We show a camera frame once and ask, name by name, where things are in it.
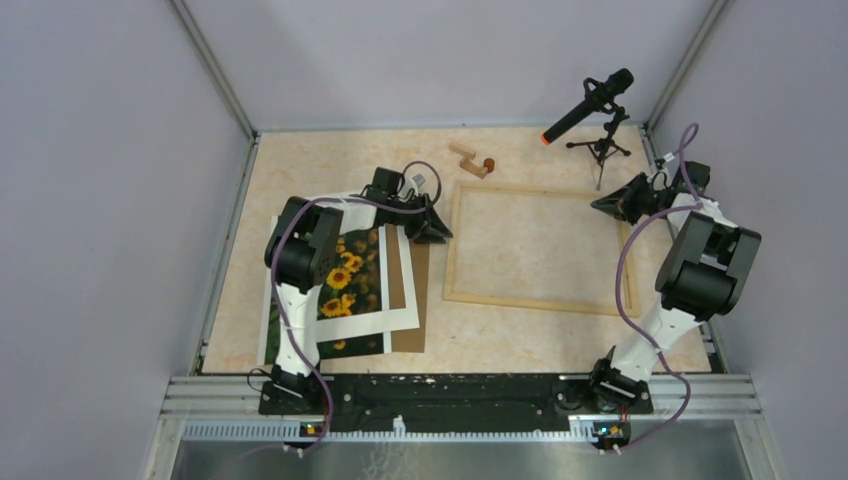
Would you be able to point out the upright wooden block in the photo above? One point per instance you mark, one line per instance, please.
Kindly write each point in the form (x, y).
(480, 171)

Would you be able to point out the black microphone tripod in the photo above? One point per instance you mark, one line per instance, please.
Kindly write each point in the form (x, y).
(605, 147)

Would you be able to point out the flat wooden block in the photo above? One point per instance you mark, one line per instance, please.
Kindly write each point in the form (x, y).
(462, 150)

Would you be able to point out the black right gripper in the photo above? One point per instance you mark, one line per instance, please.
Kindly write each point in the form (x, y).
(621, 203)

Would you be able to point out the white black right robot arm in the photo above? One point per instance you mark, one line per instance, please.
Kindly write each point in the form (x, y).
(703, 275)

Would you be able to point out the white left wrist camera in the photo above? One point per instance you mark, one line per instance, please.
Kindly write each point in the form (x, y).
(417, 180)

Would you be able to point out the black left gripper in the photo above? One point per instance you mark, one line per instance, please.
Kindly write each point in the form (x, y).
(427, 227)

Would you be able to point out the brown cardboard backing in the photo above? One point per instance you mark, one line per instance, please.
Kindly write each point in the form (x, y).
(410, 258)

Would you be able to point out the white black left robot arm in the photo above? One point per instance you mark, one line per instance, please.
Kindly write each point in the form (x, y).
(298, 257)

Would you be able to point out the light wooden picture frame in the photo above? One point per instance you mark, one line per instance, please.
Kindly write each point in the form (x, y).
(536, 247)

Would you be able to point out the black microphone orange tip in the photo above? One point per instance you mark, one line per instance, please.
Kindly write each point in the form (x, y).
(599, 97)

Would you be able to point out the white mat board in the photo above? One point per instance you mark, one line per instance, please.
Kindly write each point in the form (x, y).
(385, 321)

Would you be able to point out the sunflower photo print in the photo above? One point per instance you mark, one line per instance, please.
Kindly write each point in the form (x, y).
(353, 288)

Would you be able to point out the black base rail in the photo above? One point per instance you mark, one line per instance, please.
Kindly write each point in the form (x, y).
(451, 403)

